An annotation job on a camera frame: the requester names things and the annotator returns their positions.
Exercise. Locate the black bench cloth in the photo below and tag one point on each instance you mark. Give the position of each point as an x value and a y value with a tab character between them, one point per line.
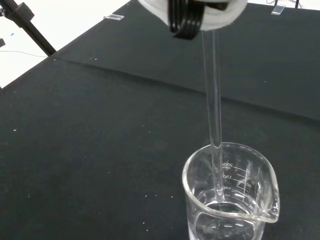
100	150

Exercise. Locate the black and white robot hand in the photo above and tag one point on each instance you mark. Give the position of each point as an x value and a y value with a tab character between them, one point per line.
217	12

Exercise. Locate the clear cloth clip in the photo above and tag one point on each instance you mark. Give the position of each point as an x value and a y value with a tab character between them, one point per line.
113	17
278	10

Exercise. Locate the black tripod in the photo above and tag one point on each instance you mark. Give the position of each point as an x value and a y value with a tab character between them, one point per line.
37	37

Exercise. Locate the clear glass beaker with water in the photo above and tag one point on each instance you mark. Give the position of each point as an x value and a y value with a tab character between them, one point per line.
250	180

